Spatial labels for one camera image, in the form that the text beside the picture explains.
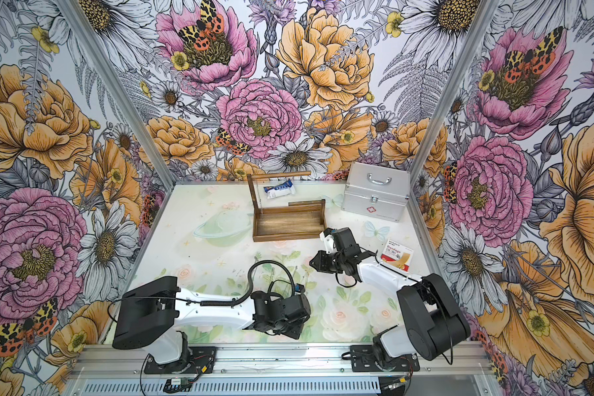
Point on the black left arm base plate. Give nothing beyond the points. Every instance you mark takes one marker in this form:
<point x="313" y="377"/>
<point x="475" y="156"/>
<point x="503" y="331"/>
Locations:
<point x="171" y="354"/>

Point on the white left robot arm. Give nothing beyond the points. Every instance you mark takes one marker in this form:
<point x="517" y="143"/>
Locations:
<point x="152" y="316"/>

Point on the red white bandage box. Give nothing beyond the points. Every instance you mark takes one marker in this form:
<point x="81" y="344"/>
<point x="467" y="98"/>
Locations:
<point x="397" y="255"/>

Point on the white blue toothpaste tube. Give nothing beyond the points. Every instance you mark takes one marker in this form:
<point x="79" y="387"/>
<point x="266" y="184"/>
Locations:
<point x="286" y="188"/>

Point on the wooden jewelry display stand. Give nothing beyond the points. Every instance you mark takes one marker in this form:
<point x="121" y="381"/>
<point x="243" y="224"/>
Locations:
<point x="298" y="220"/>

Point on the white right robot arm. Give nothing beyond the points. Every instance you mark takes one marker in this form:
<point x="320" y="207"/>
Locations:
<point x="432" y="322"/>

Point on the silver aluminium first aid case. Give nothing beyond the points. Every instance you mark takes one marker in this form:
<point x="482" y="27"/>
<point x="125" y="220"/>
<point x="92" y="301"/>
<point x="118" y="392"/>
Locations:
<point x="377" y="192"/>

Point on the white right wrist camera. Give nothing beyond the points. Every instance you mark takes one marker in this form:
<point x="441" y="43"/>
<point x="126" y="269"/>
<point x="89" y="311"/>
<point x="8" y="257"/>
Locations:
<point x="328" y="240"/>

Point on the aluminium front rail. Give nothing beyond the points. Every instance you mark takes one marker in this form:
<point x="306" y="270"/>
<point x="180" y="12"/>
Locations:
<point x="274" y="360"/>

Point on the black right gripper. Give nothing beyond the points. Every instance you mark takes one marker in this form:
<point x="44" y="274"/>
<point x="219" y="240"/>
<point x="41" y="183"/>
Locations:
<point x="320" y="265"/>

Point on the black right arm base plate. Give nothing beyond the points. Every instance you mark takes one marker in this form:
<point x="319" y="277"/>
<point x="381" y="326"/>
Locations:
<point x="390" y="351"/>

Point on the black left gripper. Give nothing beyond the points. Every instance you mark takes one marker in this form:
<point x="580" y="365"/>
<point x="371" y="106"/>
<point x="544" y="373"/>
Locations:
<point x="293" y="332"/>

